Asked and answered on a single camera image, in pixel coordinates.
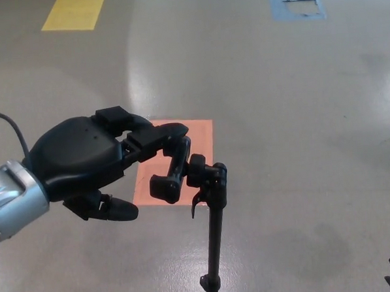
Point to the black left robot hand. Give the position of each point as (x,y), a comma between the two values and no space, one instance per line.
(77,152)

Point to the black phone stand tripod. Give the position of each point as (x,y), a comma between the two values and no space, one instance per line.
(215,223)

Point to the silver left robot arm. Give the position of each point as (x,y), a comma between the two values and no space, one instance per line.
(11,201)

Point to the orange floor marking rectangle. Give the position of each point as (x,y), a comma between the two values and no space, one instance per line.
(202,135)

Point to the yellow floor marking rectangle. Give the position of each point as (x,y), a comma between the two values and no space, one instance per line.
(73,13)

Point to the torn blue floor marking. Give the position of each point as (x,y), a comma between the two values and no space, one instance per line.
(277,2)

